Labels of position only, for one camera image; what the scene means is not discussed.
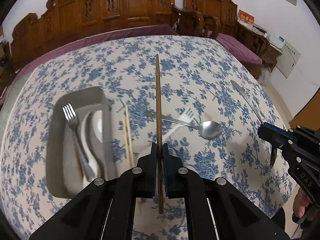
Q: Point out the blue floral tablecloth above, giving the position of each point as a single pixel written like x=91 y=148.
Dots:
x=200 y=80

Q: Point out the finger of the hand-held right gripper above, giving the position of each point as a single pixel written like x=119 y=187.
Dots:
x=275 y=137
x=300 y=135

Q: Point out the red gift box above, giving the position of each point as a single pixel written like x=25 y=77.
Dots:
x=246 y=17

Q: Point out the carved wooden sofa bench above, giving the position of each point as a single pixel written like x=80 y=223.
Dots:
x=75 y=12

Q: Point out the metal fork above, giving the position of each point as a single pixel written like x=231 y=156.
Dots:
x=70 y=118

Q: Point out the large white plastic spoon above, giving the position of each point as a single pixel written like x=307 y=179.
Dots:
x=98 y=127

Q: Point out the steel knife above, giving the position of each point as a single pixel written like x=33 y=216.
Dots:
x=246 y=97

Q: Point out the clear plastic bag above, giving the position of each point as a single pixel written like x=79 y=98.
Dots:
x=265 y=76

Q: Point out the wooden side table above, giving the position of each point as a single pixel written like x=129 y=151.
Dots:
x=271 y=55

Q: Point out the silver metal spoon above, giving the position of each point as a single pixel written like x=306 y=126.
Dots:
x=211 y=130

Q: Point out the white plastic fork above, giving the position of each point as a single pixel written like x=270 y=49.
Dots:
x=188 y=115

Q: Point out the white printer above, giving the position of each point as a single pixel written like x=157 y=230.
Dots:
x=260 y=28

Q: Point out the rectangular metal tray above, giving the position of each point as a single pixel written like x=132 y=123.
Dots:
x=56 y=170

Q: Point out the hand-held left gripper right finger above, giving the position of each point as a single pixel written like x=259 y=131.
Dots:
x=170 y=175

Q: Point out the light wooden chopstick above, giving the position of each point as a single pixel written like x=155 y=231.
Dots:
x=130 y=135
x=127 y=142

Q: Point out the white box-shaped device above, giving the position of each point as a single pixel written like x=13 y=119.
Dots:
x=277 y=40

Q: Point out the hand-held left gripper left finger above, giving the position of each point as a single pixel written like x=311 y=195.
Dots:
x=150 y=175

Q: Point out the person's right hand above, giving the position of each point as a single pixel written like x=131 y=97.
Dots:
x=300 y=202

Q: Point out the small white plastic spoon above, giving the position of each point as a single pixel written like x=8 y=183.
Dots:
x=83 y=140

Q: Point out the dark wooden chopstick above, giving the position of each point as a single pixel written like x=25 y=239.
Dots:
x=158 y=100

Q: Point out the purple armchair cushion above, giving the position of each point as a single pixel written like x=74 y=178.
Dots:
x=237 y=47

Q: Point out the carved wooden armchair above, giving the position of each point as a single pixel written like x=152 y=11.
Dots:
x=212 y=2

